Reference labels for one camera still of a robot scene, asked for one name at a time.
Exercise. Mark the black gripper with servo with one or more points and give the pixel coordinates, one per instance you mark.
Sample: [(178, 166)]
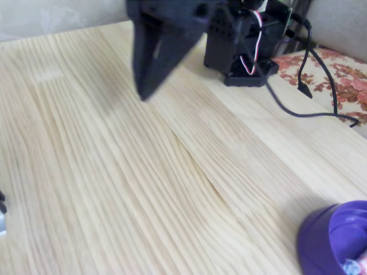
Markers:
[(160, 43)]

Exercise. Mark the white red candy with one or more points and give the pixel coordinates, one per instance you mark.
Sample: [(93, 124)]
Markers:
[(352, 266)]

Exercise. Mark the purple plastic bowl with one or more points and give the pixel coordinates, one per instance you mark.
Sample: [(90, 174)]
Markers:
[(315, 237)]

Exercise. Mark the floral patterned cloth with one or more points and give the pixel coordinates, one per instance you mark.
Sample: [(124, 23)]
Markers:
[(352, 83)]

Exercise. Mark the white mounting bracket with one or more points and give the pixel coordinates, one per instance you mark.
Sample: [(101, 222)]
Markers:
[(2, 224)]

